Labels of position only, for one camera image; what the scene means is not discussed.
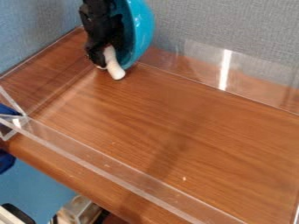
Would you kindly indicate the metal frame under table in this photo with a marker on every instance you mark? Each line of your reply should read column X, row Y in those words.
column 79, row 211

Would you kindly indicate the blue clamp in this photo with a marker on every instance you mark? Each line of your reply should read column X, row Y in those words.
column 7, row 115

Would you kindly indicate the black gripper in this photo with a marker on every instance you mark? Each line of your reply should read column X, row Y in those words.
column 105, row 28

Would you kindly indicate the clear acrylic barrier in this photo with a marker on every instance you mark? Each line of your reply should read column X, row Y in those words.
column 188, row 143

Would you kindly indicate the blue plastic bowl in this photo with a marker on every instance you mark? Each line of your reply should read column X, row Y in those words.
column 140, row 24

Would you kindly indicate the white and brown toy mushroom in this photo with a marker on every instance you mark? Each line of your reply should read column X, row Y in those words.
column 113, row 67

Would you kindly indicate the black and white object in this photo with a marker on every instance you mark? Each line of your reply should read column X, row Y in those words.
column 11, row 215

